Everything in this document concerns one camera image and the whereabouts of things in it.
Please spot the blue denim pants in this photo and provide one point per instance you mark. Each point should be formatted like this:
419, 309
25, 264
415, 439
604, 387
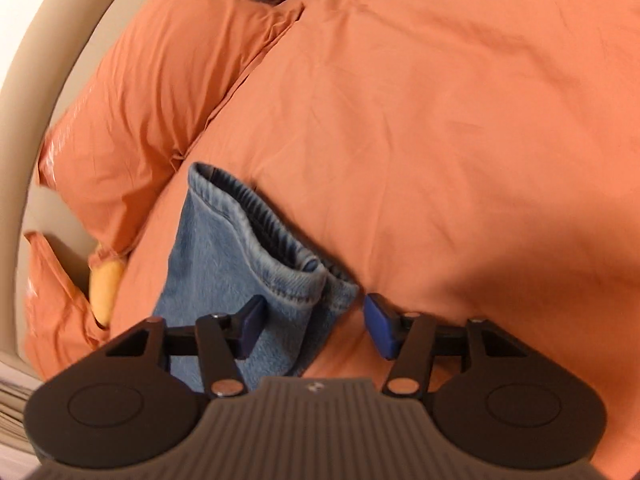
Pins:
215, 250

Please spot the orange bed sheet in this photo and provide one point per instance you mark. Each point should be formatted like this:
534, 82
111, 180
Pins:
425, 135

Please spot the beige padded headboard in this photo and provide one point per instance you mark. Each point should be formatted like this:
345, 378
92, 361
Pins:
20, 160

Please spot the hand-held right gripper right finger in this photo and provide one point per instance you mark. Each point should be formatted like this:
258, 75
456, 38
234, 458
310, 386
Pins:
380, 325

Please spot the orange pillow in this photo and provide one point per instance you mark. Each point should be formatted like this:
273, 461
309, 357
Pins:
150, 100
50, 320

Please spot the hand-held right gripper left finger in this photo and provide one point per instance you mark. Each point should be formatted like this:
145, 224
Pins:
252, 325

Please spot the yellow pillow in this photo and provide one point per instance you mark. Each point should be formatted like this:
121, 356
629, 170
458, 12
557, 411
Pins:
106, 285

